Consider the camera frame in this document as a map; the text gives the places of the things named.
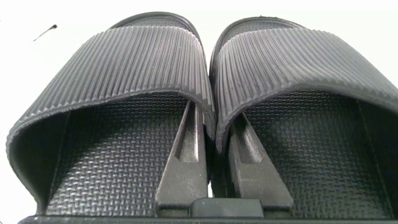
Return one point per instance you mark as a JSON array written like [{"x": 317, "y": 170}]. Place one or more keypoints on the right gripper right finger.
[{"x": 261, "y": 186}]

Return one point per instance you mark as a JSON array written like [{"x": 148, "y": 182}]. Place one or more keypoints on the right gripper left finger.
[{"x": 183, "y": 183}]

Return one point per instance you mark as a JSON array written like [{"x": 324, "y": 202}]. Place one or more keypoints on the black ribbed slipper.
[
  {"x": 130, "y": 68},
  {"x": 298, "y": 65}
]

